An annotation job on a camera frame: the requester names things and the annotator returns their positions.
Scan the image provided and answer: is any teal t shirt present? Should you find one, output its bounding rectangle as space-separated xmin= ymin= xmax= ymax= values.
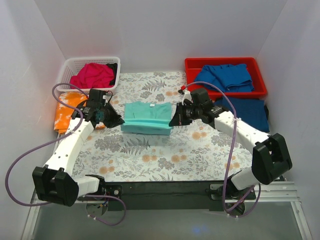
xmin=120 ymin=101 xmax=172 ymax=136

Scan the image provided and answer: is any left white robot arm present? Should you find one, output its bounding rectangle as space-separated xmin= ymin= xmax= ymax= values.
xmin=32 ymin=89 xmax=124 ymax=207

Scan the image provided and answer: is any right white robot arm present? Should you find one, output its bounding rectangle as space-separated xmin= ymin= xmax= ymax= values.
xmin=169 ymin=86 xmax=293 ymax=198

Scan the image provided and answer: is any magenta t shirt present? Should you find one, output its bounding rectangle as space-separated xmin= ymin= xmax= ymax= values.
xmin=69 ymin=63 xmax=113 ymax=89

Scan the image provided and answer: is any orange folded t shirt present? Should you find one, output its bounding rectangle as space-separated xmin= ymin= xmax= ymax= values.
xmin=53 ymin=91 xmax=106 ymax=135

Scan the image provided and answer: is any red plastic bin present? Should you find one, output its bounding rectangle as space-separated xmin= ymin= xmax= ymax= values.
xmin=184 ymin=57 xmax=268 ymax=99

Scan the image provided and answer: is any black garment in basket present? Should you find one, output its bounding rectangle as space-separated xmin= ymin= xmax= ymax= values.
xmin=106 ymin=63 xmax=118 ymax=87

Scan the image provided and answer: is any blue crumpled t shirt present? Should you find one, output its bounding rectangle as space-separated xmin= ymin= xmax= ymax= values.
xmin=194 ymin=63 xmax=255 ymax=93

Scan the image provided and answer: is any white plastic basket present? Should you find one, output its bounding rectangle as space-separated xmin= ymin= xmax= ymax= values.
xmin=56 ymin=56 xmax=121 ymax=93

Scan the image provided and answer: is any navy folded t shirt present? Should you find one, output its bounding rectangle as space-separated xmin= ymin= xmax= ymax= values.
xmin=228 ymin=97 xmax=270 ymax=133

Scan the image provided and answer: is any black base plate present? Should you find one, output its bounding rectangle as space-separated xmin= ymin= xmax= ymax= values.
xmin=76 ymin=181 xmax=257 ymax=212

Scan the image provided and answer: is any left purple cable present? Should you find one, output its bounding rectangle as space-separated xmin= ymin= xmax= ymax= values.
xmin=4 ymin=83 xmax=127 ymax=227

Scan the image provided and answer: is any purple cable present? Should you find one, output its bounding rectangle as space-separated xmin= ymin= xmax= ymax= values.
xmin=4 ymin=83 xmax=127 ymax=227
xmin=180 ymin=81 xmax=262 ymax=219

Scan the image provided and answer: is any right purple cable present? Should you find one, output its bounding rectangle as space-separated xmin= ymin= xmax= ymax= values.
xmin=180 ymin=81 xmax=262 ymax=219

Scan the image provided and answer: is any aluminium mounting rail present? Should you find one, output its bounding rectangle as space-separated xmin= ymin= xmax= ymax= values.
xmin=29 ymin=181 xmax=301 ymax=204

